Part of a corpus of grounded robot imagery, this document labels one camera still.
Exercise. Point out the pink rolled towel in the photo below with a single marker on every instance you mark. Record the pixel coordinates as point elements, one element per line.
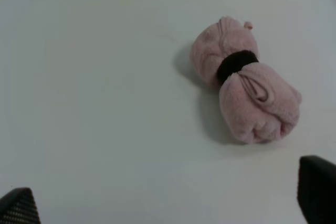
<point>257,104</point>

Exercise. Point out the black hair band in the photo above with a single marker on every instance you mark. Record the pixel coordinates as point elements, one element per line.
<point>233,64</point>

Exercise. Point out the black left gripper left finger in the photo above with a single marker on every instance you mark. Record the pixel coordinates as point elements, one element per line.
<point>19,206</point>

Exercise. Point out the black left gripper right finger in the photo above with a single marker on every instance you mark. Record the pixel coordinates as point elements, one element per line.
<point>316,189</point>

